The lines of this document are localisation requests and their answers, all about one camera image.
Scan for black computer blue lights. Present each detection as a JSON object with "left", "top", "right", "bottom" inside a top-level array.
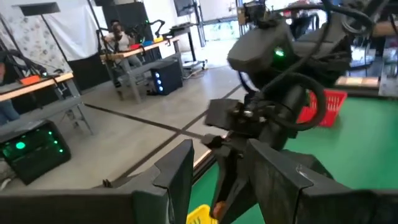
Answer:
[{"left": 150, "top": 60, "right": 184, "bottom": 96}]

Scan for black panel lamp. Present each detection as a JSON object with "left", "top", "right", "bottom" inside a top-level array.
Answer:
[{"left": 11, "top": 1, "right": 62, "bottom": 17}]

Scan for black perforated computer tower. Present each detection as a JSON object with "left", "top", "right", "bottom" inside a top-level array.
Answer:
[{"left": 0, "top": 119, "right": 72, "bottom": 186}]

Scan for wooden table grey legs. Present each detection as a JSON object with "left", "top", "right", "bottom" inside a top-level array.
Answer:
[
  {"left": 99, "top": 34, "right": 182, "bottom": 103},
  {"left": 0, "top": 72, "right": 94, "bottom": 136}
]

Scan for red plastic basket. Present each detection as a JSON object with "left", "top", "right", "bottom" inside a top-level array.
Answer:
[{"left": 296, "top": 88, "right": 348, "bottom": 128}]

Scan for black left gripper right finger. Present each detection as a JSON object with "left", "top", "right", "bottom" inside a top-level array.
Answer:
[{"left": 246, "top": 139, "right": 398, "bottom": 224}]

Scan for black monitor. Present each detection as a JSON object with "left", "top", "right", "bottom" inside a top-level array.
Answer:
[{"left": 173, "top": 0, "right": 196, "bottom": 17}]

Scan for person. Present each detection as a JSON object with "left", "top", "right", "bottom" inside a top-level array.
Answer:
[
  {"left": 104, "top": 20, "right": 144, "bottom": 75},
  {"left": 0, "top": 51, "right": 21, "bottom": 125}
]

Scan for white backdrop sheet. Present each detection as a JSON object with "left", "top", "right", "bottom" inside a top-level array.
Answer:
[{"left": 0, "top": 3, "right": 105, "bottom": 75}]

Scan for green table mat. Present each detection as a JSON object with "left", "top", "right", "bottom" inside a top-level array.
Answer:
[{"left": 186, "top": 96, "right": 398, "bottom": 224}]

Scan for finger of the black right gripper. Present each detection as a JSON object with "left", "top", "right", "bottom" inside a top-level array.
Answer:
[
  {"left": 222, "top": 147, "right": 261, "bottom": 224},
  {"left": 208, "top": 146, "right": 233, "bottom": 222}
]

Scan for yellow plastic basket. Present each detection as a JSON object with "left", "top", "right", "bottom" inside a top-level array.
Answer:
[{"left": 185, "top": 203, "right": 218, "bottom": 224}]

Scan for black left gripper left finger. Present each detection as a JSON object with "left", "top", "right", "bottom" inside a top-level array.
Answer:
[{"left": 0, "top": 139, "right": 195, "bottom": 224}]

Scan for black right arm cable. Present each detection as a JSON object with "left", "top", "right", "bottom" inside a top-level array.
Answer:
[{"left": 261, "top": 72, "right": 328, "bottom": 131}]

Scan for orange basket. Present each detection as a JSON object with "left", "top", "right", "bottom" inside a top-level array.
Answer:
[{"left": 19, "top": 74, "right": 42, "bottom": 86}]

